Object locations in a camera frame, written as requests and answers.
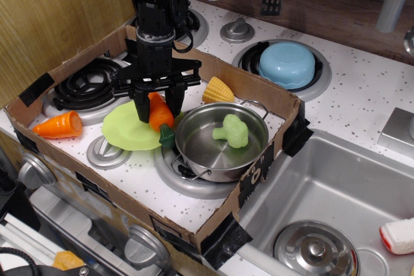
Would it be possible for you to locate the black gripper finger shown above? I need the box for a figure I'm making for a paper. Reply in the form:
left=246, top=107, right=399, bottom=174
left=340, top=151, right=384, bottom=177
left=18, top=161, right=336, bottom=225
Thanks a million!
left=164, top=85, right=186, bottom=118
left=134, top=89, right=150, bottom=123

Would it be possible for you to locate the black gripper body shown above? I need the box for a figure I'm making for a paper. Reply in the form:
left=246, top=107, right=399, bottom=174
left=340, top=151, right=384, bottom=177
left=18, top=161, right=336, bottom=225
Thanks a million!
left=110, top=38, right=202, bottom=98

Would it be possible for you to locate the orange toy carrot green top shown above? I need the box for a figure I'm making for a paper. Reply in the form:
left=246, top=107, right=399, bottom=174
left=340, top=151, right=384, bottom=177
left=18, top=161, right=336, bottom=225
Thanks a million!
left=148, top=92, right=175, bottom=148

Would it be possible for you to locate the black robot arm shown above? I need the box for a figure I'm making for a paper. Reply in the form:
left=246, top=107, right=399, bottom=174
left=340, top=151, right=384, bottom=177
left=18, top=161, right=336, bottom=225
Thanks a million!
left=111, top=0, right=202, bottom=123

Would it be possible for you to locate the light green plastic plate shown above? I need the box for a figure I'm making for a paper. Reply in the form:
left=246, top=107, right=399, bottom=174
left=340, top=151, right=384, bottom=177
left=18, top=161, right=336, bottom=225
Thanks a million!
left=101, top=100, right=185, bottom=151

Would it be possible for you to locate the orange carrot half piece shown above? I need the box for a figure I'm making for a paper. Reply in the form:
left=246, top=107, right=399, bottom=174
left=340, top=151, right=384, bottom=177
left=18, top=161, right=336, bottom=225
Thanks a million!
left=32, top=111, right=83, bottom=139

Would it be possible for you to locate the yellow toy corn piece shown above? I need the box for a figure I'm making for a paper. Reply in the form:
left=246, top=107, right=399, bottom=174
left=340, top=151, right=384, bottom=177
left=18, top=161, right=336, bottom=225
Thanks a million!
left=202, top=76, right=235, bottom=103

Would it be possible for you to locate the stainless steel pot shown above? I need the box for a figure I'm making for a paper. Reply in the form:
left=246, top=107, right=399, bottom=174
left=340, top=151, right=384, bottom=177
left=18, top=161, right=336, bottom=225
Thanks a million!
left=175, top=100, right=269, bottom=183

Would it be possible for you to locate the green toy broccoli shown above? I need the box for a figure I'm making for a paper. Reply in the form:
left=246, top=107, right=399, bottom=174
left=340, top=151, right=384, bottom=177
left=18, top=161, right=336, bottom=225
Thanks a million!
left=212, top=114, right=249, bottom=149

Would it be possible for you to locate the silver stove knob front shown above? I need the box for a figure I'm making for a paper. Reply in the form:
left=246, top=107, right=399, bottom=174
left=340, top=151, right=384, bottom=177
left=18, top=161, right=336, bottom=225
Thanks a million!
left=87, top=136, right=132, bottom=170

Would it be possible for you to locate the silver stove knob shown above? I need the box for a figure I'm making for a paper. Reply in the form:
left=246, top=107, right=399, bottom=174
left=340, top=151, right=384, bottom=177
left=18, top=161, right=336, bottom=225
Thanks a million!
left=220, top=17, right=256, bottom=43
left=87, top=136, right=132, bottom=170

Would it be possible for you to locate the silver stove knob back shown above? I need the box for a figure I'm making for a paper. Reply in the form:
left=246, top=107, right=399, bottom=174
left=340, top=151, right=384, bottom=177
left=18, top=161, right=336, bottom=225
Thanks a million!
left=220, top=17, right=256, bottom=43

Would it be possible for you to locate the brown cardboard fence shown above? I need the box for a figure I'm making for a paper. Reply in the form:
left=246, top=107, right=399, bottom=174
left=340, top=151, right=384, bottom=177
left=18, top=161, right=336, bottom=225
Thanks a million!
left=5, top=26, right=312, bottom=271

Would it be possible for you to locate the light blue plastic bowl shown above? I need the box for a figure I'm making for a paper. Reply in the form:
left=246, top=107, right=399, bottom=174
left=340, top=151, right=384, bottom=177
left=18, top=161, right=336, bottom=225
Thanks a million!
left=259, top=41, right=316, bottom=90

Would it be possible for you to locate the silver oven knob left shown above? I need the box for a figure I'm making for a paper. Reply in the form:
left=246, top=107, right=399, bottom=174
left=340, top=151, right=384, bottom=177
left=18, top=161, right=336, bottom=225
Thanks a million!
left=18, top=153, right=57, bottom=189

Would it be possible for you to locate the silver oven knob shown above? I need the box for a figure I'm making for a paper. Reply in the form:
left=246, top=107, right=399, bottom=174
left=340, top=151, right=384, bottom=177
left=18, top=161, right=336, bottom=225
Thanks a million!
left=124, top=224, right=170, bottom=270
left=18, top=153, right=57, bottom=189

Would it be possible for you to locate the silver oven knob right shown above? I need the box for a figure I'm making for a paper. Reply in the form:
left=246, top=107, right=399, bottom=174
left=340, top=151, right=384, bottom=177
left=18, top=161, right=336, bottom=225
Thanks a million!
left=124, top=224, right=170, bottom=270

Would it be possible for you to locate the yellow toy piece bottom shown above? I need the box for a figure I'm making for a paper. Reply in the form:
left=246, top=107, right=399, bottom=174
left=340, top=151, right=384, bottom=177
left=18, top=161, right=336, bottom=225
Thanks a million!
left=52, top=251, right=85, bottom=271

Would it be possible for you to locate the stainless steel sink basin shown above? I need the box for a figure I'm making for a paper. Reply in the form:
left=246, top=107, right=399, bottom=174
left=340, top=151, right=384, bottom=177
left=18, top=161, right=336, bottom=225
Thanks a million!
left=237, top=129, right=414, bottom=276

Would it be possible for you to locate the steel pot lid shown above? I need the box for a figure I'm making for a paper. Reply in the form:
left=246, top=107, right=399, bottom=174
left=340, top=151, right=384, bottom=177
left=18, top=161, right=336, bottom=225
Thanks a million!
left=273, top=220, right=360, bottom=275

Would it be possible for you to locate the silver faucet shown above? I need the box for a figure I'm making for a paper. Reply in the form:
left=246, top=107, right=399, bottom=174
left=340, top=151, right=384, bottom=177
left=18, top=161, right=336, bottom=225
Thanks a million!
left=375, top=0, right=413, bottom=63

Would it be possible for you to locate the white and red toy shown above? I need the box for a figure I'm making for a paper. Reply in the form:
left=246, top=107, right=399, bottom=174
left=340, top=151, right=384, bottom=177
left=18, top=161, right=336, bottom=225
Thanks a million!
left=379, top=218, right=413, bottom=255

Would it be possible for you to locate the black cable bottom left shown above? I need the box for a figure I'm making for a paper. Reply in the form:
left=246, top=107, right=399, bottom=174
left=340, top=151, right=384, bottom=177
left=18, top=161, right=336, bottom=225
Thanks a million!
left=0, top=246, right=41, bottom=276

